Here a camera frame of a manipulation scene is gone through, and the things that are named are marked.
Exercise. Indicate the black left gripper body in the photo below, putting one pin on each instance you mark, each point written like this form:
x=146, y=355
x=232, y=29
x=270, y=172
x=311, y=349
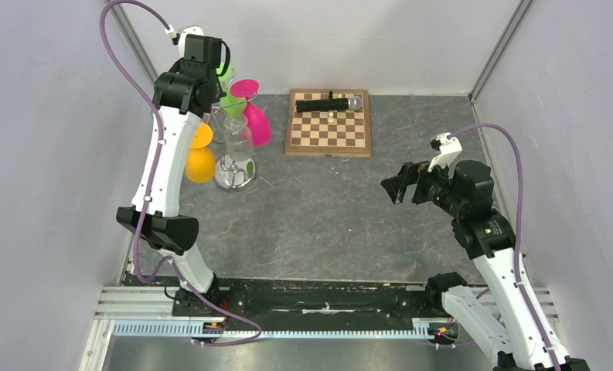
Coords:
x=178, y=69

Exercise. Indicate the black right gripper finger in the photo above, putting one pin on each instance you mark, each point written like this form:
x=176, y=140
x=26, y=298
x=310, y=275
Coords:
x=395, y=188
x=408, y=175

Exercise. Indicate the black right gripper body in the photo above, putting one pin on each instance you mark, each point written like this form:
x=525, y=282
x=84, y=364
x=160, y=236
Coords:
x=434, y=185

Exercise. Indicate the pink plastic wine glass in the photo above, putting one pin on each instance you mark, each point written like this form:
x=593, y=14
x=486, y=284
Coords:
x=257, y=120

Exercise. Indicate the orange plastic wine glass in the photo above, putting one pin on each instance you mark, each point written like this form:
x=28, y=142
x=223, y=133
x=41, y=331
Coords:
x=200, y=162

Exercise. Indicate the chrome wine glass rack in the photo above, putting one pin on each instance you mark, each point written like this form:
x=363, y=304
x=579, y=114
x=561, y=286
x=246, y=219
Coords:
x=230, y=176

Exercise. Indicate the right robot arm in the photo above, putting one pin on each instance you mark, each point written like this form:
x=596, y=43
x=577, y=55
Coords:
x=521, y=337

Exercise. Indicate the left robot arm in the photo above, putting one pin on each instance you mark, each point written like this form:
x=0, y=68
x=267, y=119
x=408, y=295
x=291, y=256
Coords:
x=181, y=96

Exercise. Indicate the green plastic wine glass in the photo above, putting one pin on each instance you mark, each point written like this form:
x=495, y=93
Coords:
x=232, y=106

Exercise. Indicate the clear ribbed wine glass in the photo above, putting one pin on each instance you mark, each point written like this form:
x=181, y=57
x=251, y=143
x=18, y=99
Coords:
x=238, y=139

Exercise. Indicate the wooden chess board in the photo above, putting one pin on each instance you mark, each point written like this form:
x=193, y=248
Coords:
x=310, y=134

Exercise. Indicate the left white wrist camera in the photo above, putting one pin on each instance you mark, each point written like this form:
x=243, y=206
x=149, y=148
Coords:
x=179, y=38

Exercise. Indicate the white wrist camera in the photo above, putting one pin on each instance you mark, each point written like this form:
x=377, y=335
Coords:
x=447, y=149
x=179, y=38

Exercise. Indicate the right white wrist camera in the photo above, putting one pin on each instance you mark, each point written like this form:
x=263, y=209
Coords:
x=447, y=149

